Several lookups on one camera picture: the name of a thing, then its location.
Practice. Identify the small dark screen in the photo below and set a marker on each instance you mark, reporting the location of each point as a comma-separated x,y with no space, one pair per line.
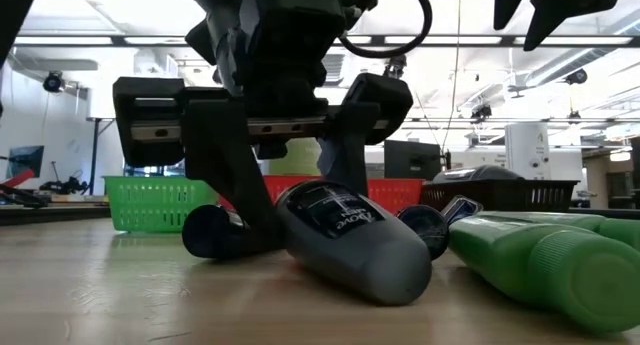
25,161

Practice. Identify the black computer monitor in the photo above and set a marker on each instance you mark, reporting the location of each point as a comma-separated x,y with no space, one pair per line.
417,162

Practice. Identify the white square column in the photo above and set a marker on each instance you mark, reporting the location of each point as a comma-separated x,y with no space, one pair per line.
527,150

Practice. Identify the red plastic basket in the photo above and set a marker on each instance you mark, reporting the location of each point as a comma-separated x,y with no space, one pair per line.
400,195
280,185

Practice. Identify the dark brown plastic basket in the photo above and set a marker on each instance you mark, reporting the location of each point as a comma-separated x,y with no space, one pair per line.
525,195

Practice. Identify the green travel bottle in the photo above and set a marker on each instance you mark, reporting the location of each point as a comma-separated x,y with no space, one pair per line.
505,255
550,219

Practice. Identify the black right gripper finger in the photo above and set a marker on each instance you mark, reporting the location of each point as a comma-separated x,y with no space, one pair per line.
565,5
507,0

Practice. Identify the dark toiletry tube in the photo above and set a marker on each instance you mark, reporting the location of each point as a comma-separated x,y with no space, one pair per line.
210,232
425,230

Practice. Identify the green plastic basket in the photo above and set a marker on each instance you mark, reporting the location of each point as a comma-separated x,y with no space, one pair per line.
150,205

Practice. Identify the black ceiling spotlight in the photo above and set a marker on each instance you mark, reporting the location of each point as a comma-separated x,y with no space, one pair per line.
481,111
52,82
576,76
396,65

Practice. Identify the black equipment pile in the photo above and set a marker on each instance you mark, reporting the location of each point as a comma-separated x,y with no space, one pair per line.
62,186

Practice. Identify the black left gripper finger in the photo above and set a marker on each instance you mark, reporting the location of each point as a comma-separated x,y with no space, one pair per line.
350,155
220,150

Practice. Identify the red rod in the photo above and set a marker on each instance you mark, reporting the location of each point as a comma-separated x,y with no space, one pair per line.
20,177

